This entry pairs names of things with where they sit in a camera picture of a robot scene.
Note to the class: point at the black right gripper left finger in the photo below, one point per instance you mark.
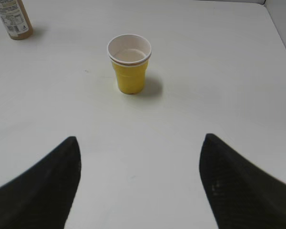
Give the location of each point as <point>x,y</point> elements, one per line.
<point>42,196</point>

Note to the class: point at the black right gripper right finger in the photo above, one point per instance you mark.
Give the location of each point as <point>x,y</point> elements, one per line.
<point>240,194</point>

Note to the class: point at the yellow paper cup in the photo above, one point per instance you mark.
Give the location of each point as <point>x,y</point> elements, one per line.
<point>129,55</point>

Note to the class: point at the orange juice bottle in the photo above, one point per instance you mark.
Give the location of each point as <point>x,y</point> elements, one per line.
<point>15,19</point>

